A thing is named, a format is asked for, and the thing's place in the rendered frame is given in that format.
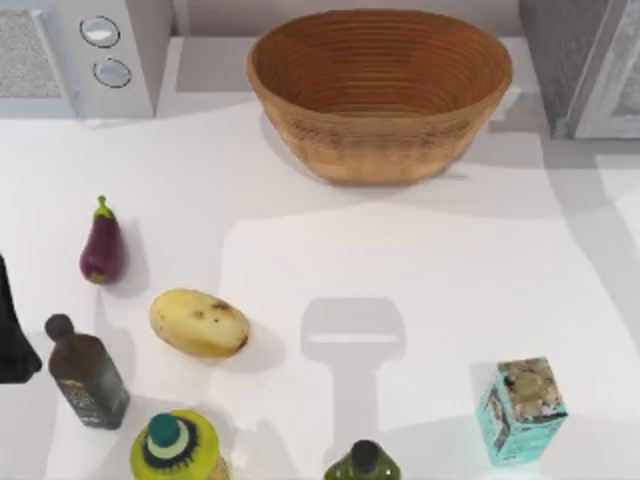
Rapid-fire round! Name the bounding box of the yellow potato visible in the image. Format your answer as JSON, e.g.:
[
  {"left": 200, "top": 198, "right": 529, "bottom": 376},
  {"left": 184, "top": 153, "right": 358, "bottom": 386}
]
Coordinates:
[{"left": 148, "top": 288, "right": 252, "bottom": 360}]

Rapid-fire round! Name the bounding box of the brown woven basket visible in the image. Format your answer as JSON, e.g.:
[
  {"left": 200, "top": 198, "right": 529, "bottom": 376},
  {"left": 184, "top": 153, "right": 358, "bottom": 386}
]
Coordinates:
[{"left": 246, "top": 8, "right": 514, "bottom": 187}]

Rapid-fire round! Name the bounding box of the purple eggplant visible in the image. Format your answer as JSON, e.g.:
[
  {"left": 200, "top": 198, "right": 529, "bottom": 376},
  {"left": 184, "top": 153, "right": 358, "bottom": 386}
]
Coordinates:
[{"left": 78, "top": 195, "right": 124, "bottom": 286}]

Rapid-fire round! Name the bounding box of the green bottle with black cap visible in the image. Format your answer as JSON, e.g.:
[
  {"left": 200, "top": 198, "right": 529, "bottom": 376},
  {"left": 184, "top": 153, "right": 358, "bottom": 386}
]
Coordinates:
[{"left": 323, "top": 439, "right": 401, "bottom": 480}]

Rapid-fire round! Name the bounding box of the yellow-green bottle with teal cap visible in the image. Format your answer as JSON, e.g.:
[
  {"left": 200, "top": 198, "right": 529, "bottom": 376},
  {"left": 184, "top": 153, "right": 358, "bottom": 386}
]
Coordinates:
[{"left": 130, "top": 409, "right": 232, "bottom": 480}]

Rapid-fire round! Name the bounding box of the teal carton box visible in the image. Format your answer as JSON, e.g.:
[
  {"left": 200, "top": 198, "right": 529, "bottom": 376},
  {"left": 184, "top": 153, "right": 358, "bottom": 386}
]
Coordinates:
[{"left": 474, "top": 355, "right": 570, "bottom": 468}]

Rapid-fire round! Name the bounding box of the round microwave knob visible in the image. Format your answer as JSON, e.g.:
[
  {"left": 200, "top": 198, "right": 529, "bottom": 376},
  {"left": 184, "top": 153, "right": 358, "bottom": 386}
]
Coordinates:
[
  {"left": 92, "top": 56, "right": 134, "bottom": 89},
  {"left": 79, "top": 15, "right": 122, "bottom": 47}
]

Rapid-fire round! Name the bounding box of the dark square bottle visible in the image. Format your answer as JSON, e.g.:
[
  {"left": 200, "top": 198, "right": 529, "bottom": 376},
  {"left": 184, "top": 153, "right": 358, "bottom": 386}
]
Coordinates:
[{"left": 44, "top": 313, "right": 132, "bottom": 431}]

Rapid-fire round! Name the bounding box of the pale microwave oven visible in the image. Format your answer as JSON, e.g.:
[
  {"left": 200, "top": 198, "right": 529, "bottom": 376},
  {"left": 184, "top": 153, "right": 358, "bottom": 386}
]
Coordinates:
[{"left": 0, "top": 0, "right": 176, "bottom": 120}]

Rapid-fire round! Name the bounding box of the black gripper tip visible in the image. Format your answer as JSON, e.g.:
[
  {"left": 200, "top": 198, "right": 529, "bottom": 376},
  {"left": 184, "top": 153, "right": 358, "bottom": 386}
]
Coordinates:
[{"left": 0, "top": 254, "right": 43, "bottom": 385}]

